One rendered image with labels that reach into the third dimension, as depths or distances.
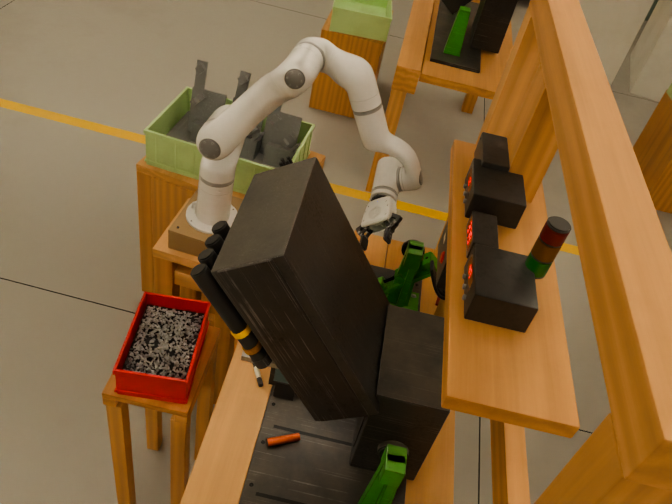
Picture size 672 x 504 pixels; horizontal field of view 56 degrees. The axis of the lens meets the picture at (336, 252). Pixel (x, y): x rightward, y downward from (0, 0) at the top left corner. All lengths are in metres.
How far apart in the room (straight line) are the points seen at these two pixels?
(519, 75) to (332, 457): 1.22
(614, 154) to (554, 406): 0.47
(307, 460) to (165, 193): 1.47
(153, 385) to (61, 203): 2.13
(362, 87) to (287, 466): 1.07
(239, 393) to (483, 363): 0.85
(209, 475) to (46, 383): 1.45
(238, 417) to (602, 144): 1.18
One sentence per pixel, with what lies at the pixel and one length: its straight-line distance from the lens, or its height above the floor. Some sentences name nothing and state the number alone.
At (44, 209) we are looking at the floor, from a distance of 3.88.
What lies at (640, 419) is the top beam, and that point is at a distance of 0.81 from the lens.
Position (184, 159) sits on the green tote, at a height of 0.87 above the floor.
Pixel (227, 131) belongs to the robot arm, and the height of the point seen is 1.36.
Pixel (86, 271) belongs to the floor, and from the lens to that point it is 3.48.
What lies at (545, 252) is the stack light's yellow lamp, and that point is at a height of 1.67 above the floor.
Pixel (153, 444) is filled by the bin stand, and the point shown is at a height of 0.05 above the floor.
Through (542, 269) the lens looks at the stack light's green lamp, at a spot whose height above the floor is 1.63.
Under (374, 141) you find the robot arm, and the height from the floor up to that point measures 1.45.
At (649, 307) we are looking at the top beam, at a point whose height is 1.94.
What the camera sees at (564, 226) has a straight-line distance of 1.34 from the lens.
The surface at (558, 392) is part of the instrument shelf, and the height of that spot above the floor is 1.54.
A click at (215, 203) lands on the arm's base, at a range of 2.23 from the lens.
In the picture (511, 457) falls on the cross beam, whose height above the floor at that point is 1.28.
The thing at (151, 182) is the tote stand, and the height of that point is 0.72.
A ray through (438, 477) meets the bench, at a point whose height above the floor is 0.88.
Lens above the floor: 2.46
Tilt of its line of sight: 42 degrees down
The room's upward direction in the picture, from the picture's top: 14 degrees clockwise
